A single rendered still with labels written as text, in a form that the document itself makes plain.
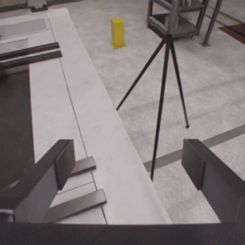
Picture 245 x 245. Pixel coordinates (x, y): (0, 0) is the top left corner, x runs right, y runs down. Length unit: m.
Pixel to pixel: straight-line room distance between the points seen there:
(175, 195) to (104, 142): 0.93
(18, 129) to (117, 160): 0.36
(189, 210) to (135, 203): 0.94
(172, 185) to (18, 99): 1.07
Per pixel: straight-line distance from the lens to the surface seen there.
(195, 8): 2.75
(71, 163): 0.16
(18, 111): 0.71
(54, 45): 0.86
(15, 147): 0.61
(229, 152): 1.62
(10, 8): 4.82
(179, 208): 1.29
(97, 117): 0.50
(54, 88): 0.63
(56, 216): 0.38
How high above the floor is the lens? 1.21
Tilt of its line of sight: 51 degrees down
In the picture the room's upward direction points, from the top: 1 degrees counter-clockwise
